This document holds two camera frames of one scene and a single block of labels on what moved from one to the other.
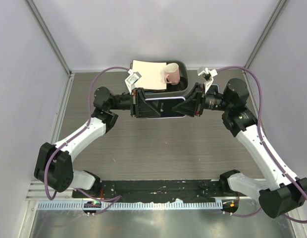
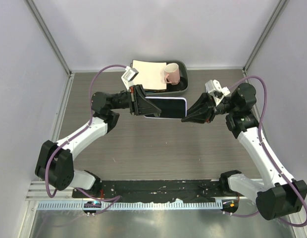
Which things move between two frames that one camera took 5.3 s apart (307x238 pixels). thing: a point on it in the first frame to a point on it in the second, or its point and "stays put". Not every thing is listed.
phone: x=164 y=106 stays put
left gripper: x=139 y=107 stays put
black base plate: x=185 y=190 stays put
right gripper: x=194 y=103 to x=197 y=113
